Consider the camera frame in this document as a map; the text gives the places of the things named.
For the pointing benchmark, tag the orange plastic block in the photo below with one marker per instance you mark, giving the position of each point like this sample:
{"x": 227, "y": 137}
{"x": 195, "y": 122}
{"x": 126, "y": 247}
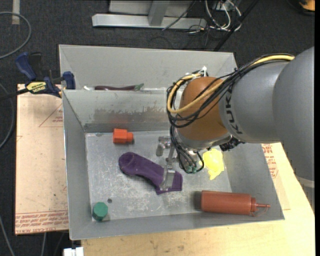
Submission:
{"x": 120, "y": 136}

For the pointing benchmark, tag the brown cardboard board, red print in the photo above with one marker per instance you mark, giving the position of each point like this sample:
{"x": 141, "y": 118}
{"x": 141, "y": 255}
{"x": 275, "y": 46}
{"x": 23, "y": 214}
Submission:
{"x": 40, "y": 162}

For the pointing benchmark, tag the red-brown squeeze bottle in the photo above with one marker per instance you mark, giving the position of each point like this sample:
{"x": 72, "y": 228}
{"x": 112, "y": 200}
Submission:
{"x": 225, "y": 202}

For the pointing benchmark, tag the purple sock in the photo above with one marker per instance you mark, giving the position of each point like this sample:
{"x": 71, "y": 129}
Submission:
{"x": 140, "y": 167}

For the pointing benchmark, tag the yellow crumpled cloth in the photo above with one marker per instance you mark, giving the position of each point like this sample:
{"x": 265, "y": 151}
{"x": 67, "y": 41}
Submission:
{"x": 213, "y": 161}

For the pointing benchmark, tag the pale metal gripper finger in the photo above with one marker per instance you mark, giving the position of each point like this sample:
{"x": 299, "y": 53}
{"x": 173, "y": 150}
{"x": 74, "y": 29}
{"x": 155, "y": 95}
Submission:
{"x": 164, "y": 181}
{"x": 171, "y": 179}

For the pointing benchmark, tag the grey metal bin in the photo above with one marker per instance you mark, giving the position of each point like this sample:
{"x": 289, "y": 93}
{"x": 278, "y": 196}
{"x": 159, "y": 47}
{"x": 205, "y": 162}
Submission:
{"x": 135, "y": 200}

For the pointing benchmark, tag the green hexagonal block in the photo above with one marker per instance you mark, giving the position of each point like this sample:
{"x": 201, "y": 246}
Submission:
{"x": 100, "y": 211}

